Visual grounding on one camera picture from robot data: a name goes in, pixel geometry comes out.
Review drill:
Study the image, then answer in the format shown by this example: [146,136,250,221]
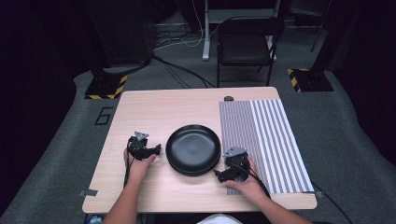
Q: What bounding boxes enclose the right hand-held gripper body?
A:
[222,147,252,182]

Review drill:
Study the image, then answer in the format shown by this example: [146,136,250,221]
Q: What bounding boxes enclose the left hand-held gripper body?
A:
[127,131,157,161]

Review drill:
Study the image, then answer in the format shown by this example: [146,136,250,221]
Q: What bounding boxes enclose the black round plate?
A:
[166,157,221,175]
[169,163,219,177]
[165,124,222,172]

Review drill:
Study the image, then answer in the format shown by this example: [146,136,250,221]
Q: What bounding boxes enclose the person's left hand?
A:
[123,148,157,185]

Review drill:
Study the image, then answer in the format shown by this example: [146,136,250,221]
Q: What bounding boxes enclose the person's right hand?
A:
[225,155,269,204]

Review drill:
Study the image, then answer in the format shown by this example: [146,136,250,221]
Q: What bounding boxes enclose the person's white clothing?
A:
[196,214,244,224]

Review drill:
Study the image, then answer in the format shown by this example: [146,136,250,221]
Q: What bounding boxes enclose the grey white striped placemat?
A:
[219,99,316,196]

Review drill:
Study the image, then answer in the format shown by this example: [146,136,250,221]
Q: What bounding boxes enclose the grey tape piece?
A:
[303,190,325,199]
[78,188,99,198]

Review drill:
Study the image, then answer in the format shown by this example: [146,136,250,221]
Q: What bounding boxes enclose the black stand base hazard stripes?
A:
[84,74,129,101]
[287,67,334,93]

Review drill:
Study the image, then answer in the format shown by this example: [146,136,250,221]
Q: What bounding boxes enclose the blue white object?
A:
[85,214,105,224]

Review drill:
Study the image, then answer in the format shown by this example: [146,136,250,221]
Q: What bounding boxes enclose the black folding chair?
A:
[216,16,286,88]

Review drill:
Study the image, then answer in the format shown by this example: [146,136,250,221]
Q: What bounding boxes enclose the black cabinet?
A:
[83,0,158,68]

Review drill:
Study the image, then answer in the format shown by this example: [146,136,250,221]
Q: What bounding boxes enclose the dark curtain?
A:
[0,0,94,216]
[323,0,396,166]

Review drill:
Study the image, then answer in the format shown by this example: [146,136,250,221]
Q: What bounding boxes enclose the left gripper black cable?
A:
[123,138,135,189]

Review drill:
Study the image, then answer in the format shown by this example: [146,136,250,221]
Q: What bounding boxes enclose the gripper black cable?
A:
[123,138,135,189]
[230,161,272,199]

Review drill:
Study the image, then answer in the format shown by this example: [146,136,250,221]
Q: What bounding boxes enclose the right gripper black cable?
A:
[230,161,272,199]

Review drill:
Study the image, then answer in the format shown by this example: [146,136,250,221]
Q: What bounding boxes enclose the thick black floor cables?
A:
[151,53,218,90]

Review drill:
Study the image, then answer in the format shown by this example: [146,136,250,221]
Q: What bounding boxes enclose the thin black floor cable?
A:
[311,181,354,224]

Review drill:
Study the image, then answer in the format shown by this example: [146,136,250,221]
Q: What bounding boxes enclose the white floor cables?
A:
[153,0,220,51]

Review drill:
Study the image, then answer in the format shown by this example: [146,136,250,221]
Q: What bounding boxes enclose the white desk frame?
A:
[202,0,281,62]

